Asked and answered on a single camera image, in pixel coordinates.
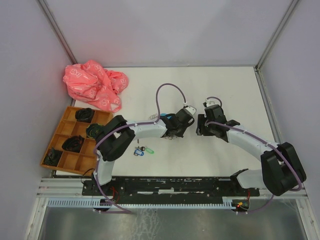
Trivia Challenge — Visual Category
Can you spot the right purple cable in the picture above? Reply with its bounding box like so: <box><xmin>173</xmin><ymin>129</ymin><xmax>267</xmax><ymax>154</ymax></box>
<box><xmin>203</xmin><ymin>96</ymin><xmax>305</xmax><ymax>215</ymax></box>

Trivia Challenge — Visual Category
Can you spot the black bundle compartment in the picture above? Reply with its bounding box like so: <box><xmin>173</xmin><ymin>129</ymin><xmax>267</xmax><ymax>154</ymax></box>
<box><xmin>43</xmin><ymin>147</ymin><xmax>63</xmax><ymax>167</ymax></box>
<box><xmin>75</xmin><ymin>108</ymin><xmax>95</xmax><ymax>123</ymax></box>
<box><xmin>61</xmin><ymin>135</ymin><xmax>85</xmax><ymax>153</ymax></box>

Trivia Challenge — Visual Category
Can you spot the black bundle middle compartment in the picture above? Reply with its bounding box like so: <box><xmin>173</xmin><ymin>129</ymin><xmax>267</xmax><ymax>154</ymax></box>
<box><xmin>61</xmin><ymin>135</ymin><xmax>85</xmax><ymax>153</ymax></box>

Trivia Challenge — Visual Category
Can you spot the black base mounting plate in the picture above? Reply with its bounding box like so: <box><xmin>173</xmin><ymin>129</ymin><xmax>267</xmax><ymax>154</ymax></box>
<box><xmin>81</xmin><ymin>175</ymin><xmax>261</xmax><ymax>201</ymax></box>

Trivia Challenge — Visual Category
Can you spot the black bundle bottom compartment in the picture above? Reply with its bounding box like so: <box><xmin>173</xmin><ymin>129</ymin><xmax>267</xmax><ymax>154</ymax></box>
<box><xmin>43</xmin><ymin>147</ymin><xmax>63</xmax><ymax>167</ymax></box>

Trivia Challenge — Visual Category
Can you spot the orange wooden compartment tray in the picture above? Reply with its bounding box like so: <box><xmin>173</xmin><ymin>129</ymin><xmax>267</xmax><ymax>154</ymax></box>
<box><xmin>40</xmin><ymin>106</ymin><xmax>113</xmax><ymax>176</ymax></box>

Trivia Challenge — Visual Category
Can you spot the white cable duct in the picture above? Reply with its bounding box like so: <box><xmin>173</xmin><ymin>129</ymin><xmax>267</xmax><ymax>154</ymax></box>
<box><xmin>47</xmin><ymin>197</ymin><xmax>235</xmax><ymax>209</ymax></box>

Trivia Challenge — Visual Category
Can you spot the purple cable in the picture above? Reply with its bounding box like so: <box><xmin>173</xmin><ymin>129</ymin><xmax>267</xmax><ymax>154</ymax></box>
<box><xmin>93</xmin><ymin>82</ymin><xmax>188</xmax><ymax>215</ymax></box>
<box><xmin>203</xmin><ymin>96</ymin><xmax>305</xmax><ymax>215</ymax></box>

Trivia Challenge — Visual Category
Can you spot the green black bundle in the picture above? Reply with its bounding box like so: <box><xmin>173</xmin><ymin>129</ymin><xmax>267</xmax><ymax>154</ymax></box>
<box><xmin>85</xmin><ymin>123</ymin><xmax>104</xmax><ymax>139</ymax></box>

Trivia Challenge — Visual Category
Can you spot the light blue key tag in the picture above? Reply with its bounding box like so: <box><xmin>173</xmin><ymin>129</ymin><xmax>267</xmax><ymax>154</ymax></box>
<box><xmin>160</xmin><ymin>113</ymin><xmax>173</xmax><ymax>119</ymax></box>

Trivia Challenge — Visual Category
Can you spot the black bundle top compartment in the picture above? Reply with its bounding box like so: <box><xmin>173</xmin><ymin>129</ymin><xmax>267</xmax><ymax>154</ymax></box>
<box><xmin>75</xmin><ymin>108</ymin><xmax>95</xmax><ymax>123</ymax></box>

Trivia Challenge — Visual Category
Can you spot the blue key tag on table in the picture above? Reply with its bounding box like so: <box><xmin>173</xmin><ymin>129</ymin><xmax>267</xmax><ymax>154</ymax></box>
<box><xmin>133</xmin><ymin>149</ymin><xmax>145</xmax><ymax>156</ymax></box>

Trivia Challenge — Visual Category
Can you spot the pink plastic bag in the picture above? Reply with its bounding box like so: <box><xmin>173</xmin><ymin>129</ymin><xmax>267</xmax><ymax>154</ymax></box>
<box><xmin>62</xmin><ymin>60</ymin><xmax>129</xmax><ymax>113</ymax></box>

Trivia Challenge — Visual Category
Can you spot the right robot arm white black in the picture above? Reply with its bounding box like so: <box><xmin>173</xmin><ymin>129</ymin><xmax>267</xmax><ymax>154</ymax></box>
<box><xmin>196</xmin><ymin>103</ymin><xmax>307</xmax><ymax>196</ymax></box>

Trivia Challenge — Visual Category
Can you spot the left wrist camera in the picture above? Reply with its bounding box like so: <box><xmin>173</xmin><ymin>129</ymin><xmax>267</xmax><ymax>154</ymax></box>
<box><xmin>183</xmin><ymin>105</ymin><xmax>197</xmax><ymax>117</ymax></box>

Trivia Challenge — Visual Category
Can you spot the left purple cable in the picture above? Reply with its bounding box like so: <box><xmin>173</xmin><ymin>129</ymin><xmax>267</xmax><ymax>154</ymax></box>
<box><xmin>93</xmin><ymin>82</ymin><xmax>188</xmax><ymax>215</ymax></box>

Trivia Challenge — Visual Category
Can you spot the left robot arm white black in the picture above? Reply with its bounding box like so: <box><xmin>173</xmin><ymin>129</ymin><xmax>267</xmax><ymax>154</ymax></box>
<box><xmin>93</xmin><ymin>105</ymin><xmax>197</xmax><ymax>195</ymax></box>

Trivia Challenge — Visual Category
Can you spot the green key tag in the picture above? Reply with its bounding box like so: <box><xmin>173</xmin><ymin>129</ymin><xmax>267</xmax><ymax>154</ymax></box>
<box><xmin>145</xmin><ymin>147</ymin><xmax>155</xmax><ymax>154</ymax></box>

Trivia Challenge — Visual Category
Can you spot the aluminium frame rail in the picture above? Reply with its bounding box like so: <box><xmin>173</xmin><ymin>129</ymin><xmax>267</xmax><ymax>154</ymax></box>
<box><xmin>36</xmin><ymin>178</ymin><xmax>308</xmax><ymax>200</ymax></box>

